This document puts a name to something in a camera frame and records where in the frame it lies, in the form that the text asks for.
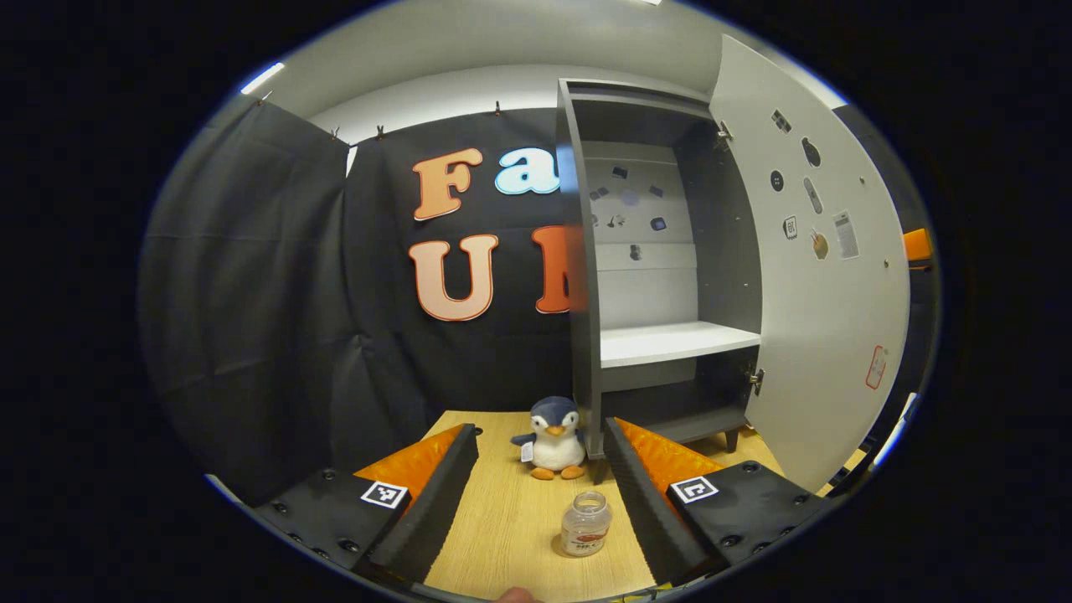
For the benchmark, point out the light grey cabinet door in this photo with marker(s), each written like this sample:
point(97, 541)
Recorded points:
point(821, 318)

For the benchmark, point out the clear bottle with red label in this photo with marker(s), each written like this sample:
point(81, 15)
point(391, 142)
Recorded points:
point(586, 528)

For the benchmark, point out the blue penguin plush toy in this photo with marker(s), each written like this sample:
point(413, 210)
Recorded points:
point(553, 448)

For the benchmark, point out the black backdrop cloth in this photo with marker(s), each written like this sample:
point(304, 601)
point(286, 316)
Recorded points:
point(251, 293)

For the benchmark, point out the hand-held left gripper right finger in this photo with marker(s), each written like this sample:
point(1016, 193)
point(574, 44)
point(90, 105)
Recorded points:
point(641, 511)

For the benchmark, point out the white cabinet shelf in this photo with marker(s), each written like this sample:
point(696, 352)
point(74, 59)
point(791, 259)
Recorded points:
point(670, 343)

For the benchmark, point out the silver door hinge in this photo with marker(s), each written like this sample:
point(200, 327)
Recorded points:
point(724, 134)
point(756, 379)

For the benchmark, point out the ceiling light panel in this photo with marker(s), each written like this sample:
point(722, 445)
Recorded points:
point(262, 78)

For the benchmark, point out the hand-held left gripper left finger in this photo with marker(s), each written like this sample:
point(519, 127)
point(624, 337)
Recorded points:
point(435, 511)

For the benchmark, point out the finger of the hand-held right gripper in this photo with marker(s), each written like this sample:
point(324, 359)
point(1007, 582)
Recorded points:
point(917, 244)

